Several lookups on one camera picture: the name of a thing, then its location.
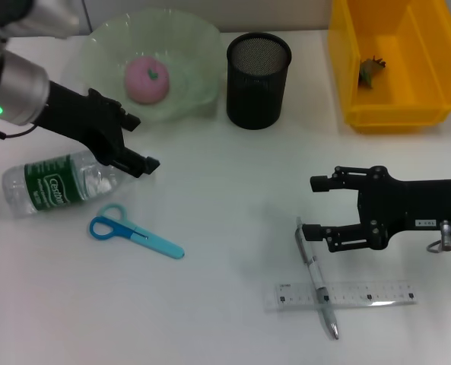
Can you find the right gripper grey cable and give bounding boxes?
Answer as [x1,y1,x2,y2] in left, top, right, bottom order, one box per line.
[426,219,451,256]

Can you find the black mesh pen holder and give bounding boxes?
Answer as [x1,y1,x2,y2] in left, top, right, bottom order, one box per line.
[226,32,293,132]

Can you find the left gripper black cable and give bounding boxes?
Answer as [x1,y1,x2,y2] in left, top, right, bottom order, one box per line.
[0,122,40,141]

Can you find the clear green-label water bottle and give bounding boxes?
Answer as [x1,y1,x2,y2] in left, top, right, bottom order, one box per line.
[2,149,143,219]

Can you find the silver ballpoint pen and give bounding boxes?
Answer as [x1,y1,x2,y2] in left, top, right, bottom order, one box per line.
[294,216,341,341]

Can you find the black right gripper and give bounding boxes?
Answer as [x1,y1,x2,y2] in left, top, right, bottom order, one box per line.
[301,165,451,254]

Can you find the pink toy peach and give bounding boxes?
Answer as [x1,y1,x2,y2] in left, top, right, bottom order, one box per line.
[124,56,171,105]

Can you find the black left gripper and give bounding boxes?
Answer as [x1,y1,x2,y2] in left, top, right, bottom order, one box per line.
[34,79,161,179]

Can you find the blue scissors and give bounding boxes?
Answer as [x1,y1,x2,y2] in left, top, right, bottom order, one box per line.
[88,202,186,261]

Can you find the yellow plastic bin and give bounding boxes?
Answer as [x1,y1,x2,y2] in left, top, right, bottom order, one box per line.
[328,0,451,135]

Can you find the translucent green fruit bowl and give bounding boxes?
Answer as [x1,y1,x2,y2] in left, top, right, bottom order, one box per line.
[63,11,228,124]

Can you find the clear plastic ruler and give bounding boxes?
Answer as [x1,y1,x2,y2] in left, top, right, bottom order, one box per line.
[264,279,420,313]

